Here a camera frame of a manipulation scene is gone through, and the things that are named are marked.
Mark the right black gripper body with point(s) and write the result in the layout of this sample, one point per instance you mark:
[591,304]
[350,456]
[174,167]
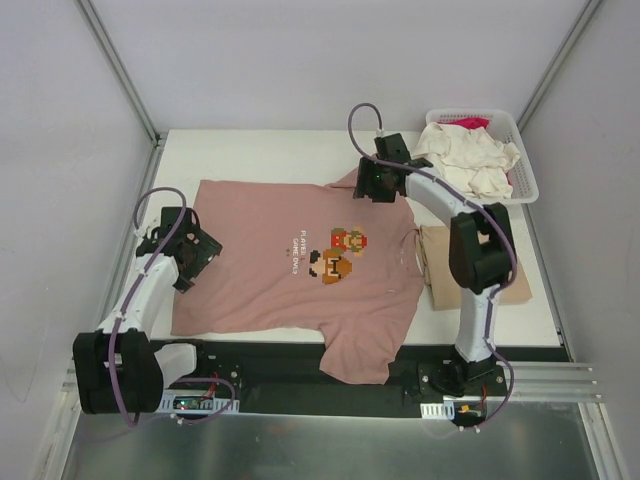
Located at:
[365,180]

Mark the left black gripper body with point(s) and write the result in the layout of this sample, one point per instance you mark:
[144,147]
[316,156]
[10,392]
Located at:
[198,265]

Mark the pink printed t shirt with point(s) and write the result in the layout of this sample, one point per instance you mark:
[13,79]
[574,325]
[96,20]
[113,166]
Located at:
[310,257]

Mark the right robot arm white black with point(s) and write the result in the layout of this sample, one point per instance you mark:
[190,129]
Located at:
[482,260]

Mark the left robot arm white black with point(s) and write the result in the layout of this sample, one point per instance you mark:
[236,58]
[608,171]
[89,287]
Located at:
[116,367]

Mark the cream crumpled t shirt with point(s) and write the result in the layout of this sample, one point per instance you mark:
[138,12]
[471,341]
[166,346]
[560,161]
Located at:
[469,159]

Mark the magenta t shirt in basket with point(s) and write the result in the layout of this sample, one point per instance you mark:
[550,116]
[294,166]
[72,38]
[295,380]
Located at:
[470,123]

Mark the folded beige t shirt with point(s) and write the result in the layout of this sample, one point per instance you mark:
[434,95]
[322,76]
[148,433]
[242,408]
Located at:
[432,247]

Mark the white plastic laundry basket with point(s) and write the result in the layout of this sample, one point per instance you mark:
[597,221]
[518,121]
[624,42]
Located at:
[502,127]

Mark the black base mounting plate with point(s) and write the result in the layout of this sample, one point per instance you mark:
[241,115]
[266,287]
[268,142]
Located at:
[285,378]

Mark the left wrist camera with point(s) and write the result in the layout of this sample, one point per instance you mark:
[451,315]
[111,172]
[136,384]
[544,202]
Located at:
[186,219]

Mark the left white cable duct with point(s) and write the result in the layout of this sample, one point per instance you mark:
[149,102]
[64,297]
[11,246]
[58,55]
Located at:
[182,404]

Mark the white cable duct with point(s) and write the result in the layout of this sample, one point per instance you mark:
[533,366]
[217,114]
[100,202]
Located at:
[182,404]
[438,411]

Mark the left aluminium frame post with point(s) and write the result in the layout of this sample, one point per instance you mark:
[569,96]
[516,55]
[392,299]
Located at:
[107,47]

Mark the aluminium frame post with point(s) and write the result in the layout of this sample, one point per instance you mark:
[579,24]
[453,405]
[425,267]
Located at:
[586,15]
[107,47]

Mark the right white cable duct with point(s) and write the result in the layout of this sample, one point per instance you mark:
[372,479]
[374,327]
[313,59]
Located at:
[438,411]

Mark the aluminium front rail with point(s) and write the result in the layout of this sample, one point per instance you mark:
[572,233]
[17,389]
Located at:
[528,381]

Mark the right aluminium frame post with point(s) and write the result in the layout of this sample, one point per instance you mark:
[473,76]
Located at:
[586,15]

